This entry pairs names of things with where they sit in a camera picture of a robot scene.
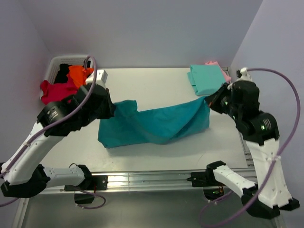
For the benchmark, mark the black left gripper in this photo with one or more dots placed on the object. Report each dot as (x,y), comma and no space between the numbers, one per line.
(111,109)

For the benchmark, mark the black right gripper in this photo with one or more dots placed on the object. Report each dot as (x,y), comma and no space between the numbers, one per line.
(212,99)

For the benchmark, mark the teal t shirt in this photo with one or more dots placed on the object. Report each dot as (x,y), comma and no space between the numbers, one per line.
(164,125)

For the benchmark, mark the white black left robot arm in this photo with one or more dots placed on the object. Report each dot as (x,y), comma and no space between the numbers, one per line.
(24,175)

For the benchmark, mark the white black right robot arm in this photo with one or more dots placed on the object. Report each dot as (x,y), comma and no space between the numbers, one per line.
(260,132)

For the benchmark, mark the folded mint t shirt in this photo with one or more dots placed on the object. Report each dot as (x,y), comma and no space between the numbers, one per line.
(206,79)

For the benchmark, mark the folded pink t shirt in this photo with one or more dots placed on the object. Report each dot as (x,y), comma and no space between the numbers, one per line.
(223,70)

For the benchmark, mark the orange t shirt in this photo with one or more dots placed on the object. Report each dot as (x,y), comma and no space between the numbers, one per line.
(79,74)

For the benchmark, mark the black t shirt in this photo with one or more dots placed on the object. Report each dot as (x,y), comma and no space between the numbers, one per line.
(62,75)

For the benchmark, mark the magenta t shirt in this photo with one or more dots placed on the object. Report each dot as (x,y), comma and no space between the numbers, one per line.
(57,91)

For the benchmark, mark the white plastic laundry basket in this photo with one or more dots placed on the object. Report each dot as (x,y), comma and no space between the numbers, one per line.
(54,66)

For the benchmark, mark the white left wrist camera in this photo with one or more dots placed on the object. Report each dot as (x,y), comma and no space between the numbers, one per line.
(100,79)

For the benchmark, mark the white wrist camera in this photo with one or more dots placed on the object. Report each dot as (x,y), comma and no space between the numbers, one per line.
(243,75)
(100,79)

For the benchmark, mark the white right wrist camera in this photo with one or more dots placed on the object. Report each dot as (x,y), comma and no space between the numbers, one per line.
(243,75)

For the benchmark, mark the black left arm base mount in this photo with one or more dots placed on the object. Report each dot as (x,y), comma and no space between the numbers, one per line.
(89,193)

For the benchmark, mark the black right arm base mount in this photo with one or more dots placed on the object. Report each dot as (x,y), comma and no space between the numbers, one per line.
(212,189)

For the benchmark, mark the aluminium table edge rail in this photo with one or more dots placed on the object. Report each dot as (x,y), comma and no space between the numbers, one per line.
(135,181)

